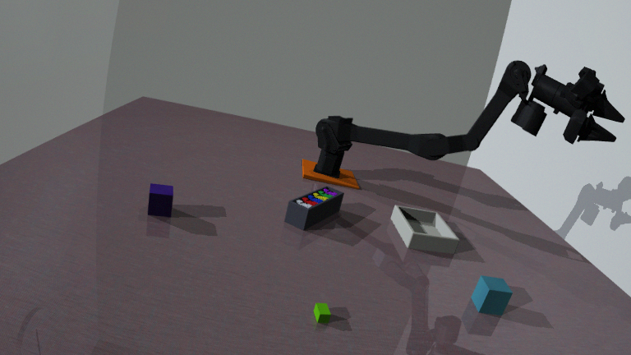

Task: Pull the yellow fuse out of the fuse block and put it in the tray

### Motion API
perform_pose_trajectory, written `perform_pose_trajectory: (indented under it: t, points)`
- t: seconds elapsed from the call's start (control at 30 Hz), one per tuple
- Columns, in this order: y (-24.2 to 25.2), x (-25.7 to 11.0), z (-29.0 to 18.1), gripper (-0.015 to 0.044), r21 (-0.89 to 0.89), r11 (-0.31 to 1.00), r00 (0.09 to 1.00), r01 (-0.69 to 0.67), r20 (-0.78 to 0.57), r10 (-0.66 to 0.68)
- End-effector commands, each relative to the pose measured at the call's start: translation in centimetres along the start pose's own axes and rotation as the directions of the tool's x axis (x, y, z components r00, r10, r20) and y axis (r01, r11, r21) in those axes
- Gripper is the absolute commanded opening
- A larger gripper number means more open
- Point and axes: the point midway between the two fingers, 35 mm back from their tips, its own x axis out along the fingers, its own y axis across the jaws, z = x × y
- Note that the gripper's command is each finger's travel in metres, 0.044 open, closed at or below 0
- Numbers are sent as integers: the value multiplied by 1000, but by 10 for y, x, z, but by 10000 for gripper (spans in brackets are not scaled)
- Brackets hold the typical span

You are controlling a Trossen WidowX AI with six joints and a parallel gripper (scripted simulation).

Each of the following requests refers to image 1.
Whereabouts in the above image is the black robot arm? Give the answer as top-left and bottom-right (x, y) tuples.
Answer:
(313, 60), (600, 178)

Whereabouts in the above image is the teal cube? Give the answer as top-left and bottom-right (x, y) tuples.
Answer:
(472, 275), (513, 316)

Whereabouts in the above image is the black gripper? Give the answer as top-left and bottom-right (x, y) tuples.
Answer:
(551, 82), (625, 145)

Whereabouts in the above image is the small green block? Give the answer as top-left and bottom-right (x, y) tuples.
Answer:
(313, 303), (331, 323)

